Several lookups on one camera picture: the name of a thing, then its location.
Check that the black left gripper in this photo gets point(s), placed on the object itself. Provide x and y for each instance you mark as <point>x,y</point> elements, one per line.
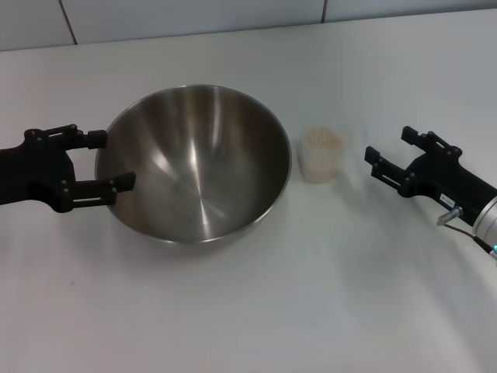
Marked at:
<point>35,171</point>

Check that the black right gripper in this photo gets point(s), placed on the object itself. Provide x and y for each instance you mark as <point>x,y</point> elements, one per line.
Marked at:
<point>446,178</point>

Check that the white rice grains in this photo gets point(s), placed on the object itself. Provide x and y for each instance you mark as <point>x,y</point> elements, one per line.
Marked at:
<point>322,138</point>

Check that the clear plastic measuring cup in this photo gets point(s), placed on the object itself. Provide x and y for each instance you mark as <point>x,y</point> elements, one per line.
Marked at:
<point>320,167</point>

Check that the stainless steel mixing bowl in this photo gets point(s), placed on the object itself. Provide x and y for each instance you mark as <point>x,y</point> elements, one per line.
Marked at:
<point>194,167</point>

